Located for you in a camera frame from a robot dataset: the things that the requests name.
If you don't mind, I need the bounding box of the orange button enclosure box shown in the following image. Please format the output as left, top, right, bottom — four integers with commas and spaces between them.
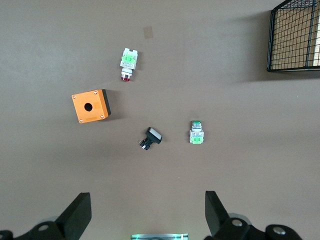
71, 88, 112, 125

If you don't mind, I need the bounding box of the green push button switch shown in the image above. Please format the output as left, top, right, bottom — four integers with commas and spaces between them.
188, 120, 205, 145

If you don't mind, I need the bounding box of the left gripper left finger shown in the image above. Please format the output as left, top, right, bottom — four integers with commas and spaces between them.
0, 191, 92, 240

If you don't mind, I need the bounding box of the black wire basket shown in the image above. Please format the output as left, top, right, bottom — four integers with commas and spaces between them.
266, 0, 320, 73

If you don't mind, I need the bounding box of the red push button switch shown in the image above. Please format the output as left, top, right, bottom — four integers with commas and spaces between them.
119, 47, 140, 82

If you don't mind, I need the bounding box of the brown tape patch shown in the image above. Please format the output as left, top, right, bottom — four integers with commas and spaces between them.
142, 25, 154, 40

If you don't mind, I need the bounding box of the black rectangular white-faced button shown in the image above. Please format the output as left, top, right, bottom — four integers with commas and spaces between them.
137, 126, 163, 151

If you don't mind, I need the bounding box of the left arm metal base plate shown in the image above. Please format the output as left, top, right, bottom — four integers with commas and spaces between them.
130, 233, 189, 240

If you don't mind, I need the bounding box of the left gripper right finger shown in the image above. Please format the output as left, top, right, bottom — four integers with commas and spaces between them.
203, 190, 304, 240

